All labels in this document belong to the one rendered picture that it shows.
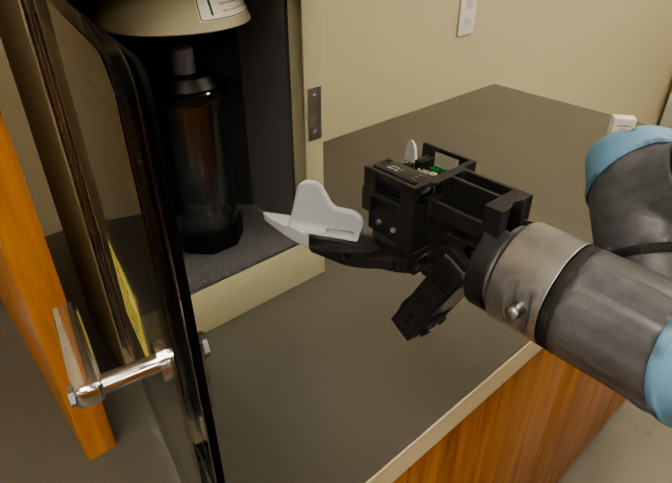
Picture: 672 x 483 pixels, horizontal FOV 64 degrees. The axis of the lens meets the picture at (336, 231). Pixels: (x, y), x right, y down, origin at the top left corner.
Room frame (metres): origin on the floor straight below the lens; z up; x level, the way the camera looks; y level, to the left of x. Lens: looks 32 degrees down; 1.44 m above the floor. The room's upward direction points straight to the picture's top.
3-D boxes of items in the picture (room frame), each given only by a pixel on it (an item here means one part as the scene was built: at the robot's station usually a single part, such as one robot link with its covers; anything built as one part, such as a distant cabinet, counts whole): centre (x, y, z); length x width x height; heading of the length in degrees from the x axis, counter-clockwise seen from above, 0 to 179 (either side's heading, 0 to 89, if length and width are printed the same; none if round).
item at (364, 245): (0.36, -0.02, 1.20); 0.09 x 0.05 x 0.02; 77
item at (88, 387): (0.25, 0.15, 1.20); 0.10 x 0.05 x 0.03; 32
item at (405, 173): (0.35, -0.08, 1.22); 0.12 x 0.08 x 0.09; 41
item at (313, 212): (0.38, 0.02, 1.22); 0.09 x 0.03 x 0.06; 77
